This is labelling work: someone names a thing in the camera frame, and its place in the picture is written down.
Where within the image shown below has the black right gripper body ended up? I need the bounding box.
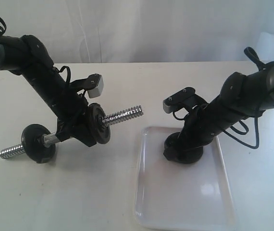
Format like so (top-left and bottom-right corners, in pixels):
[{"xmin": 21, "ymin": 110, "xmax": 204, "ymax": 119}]
[{"xmin": 179, "ymin": 105, "xmax": 223, "ymax": 148}]

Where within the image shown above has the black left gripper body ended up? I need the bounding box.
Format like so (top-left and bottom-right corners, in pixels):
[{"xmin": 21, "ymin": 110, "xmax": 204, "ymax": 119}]
[{"xmin": 52, "ymin": 93, "xmax": 89, "ymax": 135}]

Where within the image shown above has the black weight plate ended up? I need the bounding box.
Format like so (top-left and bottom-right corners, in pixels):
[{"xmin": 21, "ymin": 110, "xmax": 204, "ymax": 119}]
[
  {"xmin": 87, "ymin": 103, "xmax": 111, "ymax": 144},
  {"xmin": 164, "ymin": 132, "xmax": 203, "ymax": 164},
  {"xmin": 21, "ymin": 124, "xmax": 56, "ymax": 164}
]

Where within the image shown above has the chrome threaded dumbbell bar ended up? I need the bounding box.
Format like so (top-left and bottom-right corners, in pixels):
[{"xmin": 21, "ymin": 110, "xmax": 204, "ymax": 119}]
[{"xmin": 0, "ymin": 105, "xmax": 143, "ymax": 159}]

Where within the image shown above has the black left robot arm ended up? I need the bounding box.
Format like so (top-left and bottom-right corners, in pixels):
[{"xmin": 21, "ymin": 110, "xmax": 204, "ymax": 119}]
[{"xmin": 0, "ymin": 35, "xmax": 102, "ymax": 147}]

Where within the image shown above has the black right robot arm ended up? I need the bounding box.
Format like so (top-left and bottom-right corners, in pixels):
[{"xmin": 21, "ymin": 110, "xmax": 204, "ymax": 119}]
[{"xmin": 163, "ymin": 61, "xmax": 274, "ymax": 164}]

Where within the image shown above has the white rectangular plastic tray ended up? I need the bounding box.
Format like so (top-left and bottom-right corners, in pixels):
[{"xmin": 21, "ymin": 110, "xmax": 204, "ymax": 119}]
[{"xmin": 133, "ymin": 127, "xmax": 236, "ymax": 231}]

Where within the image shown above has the white sheer curtain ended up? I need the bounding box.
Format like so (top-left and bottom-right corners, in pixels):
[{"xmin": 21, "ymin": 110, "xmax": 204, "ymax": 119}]
[{"xmin": 0, "ymin": 0, "xmax": 274, "ymax": 63}]

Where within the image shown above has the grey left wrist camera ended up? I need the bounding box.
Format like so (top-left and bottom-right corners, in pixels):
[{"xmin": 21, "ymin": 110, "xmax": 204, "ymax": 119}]
[{"xmin": 87, "ymin": 73, "xmax": 104, "ymax": 98}]

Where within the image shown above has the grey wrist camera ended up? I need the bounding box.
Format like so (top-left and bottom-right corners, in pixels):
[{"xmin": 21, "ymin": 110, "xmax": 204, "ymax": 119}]
[
  {"xmin": 87, "ymin": 73, "xmax": 104, "ymax": 98},
  {"xmin": 162, "ymin": 87, "xmax": 195, "ymax": 114}
]

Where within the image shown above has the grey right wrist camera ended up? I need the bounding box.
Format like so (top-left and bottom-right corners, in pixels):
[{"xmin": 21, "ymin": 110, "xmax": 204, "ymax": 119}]
[{"xmin": 162, "ymin": 87, "xmax": 195, "ymax": 114}]

